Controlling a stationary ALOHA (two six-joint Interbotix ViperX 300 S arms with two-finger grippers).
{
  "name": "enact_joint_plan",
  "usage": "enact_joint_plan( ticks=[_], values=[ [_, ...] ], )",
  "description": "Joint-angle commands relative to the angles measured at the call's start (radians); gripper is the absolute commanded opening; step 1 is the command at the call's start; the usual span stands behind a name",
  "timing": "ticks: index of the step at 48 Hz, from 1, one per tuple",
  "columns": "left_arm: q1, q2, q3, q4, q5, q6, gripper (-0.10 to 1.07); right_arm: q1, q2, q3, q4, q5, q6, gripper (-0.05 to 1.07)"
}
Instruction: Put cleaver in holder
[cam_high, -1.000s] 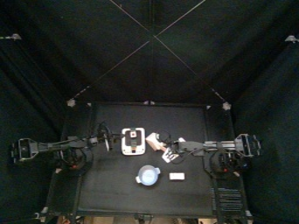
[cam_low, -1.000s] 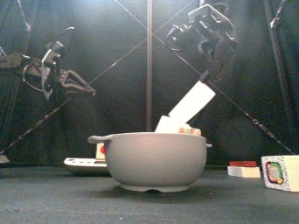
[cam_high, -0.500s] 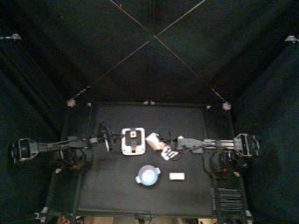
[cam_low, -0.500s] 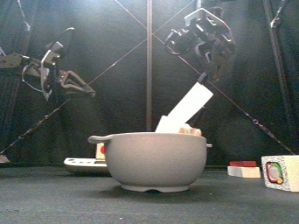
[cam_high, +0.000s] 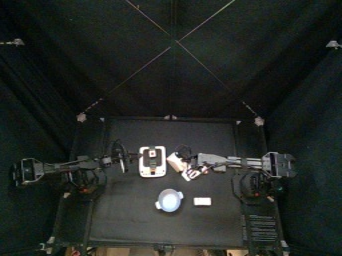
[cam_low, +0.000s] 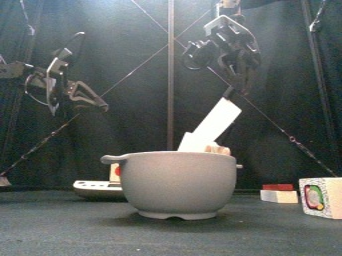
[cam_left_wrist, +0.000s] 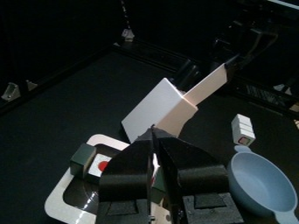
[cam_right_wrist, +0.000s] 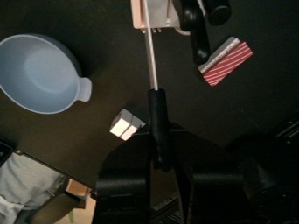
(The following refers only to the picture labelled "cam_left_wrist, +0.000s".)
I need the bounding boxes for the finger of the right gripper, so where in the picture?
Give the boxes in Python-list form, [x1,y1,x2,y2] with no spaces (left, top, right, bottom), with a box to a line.
[240,32,281,66]
[224,29,260,76]

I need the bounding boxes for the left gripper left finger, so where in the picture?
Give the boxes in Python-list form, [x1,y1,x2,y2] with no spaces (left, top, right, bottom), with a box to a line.
[94,125,154,224]

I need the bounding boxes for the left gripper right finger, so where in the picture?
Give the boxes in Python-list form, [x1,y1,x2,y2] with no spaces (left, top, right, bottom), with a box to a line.
[152,126,245,224]

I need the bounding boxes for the white knife holder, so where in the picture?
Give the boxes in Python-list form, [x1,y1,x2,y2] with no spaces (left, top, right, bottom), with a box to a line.
[120,77,198,144]

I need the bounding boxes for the white cube with red dot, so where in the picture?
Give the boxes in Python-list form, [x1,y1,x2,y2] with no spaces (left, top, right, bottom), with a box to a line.
[86,153,114,178]

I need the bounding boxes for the dark green toy block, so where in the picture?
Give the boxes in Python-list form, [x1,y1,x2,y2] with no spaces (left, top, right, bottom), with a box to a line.
[69,143,97,179]

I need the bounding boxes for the white text label sticker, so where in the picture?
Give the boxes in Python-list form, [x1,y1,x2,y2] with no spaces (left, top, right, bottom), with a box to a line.
[244,83,294,108]

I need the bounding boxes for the light blue toy pan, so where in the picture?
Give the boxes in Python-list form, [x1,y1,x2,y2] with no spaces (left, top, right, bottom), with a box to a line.
[226,144,299,224]

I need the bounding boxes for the white toy stove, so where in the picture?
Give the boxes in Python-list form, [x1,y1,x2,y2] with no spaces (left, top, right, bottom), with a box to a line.
[42,133,132,224]

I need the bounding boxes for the white rectangular toy block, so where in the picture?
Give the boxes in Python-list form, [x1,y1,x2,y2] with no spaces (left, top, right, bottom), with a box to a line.
[229,113,257,147]

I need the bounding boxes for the silver metal corner bracket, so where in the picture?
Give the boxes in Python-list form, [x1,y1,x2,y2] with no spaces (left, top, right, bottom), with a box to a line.
[120,28,136,42]
[23,80,39,91]
[0,81,21,102]
[273,83,289,92]

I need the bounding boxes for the thin light cord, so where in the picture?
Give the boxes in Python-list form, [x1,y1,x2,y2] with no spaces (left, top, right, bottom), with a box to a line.
[118,0,130,30]

